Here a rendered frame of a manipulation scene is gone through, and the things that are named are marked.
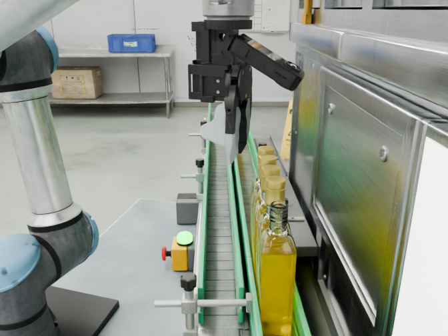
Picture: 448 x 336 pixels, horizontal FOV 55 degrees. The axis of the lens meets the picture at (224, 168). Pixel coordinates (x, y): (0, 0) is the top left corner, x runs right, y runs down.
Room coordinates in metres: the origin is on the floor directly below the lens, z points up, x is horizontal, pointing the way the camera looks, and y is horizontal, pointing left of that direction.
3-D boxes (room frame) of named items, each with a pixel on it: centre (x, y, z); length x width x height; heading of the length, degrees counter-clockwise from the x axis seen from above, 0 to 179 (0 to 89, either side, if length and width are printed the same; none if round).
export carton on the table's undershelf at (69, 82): (6.13, 2.08, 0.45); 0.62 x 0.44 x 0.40; 86
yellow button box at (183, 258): (1.04, 0.11, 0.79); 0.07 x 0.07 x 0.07; 1
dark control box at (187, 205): (1.32, 0.12, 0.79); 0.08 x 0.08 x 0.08; 1
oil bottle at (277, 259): (0.62, -0.09, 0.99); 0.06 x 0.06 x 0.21; 2
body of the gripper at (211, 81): (0.66, 0.00, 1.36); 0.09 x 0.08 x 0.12; 72
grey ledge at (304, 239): (1.40, -0.18, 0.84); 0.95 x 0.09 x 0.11; 1
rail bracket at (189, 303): (0.61, 0.04, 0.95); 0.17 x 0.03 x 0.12; 91
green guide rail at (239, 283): (1.52, -0.01, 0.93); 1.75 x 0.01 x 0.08; 1
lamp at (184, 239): (1.04, 0.11, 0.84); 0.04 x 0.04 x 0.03
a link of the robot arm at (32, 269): (0.72, 0.42, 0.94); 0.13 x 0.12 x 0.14; 156
